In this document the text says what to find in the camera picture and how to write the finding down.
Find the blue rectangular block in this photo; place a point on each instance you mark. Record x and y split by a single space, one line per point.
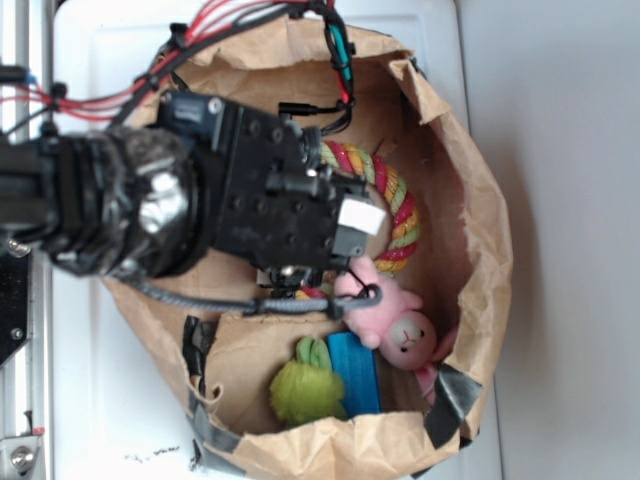
356 366

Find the pink plush sheep toy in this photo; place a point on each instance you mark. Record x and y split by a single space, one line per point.
395 326

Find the aluminium frame rail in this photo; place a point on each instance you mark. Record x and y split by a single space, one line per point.
26 405

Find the multicolour twisted rope toy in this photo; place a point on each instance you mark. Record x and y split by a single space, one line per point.
393 188

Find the green fuzzy plush toy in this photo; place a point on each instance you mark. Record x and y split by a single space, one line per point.
307 388

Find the brown paper bag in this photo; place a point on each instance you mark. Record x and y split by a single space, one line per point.
462 270

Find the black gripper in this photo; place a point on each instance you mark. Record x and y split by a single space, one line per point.
266 197

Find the black metal bracket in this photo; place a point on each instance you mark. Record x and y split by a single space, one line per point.
15 300

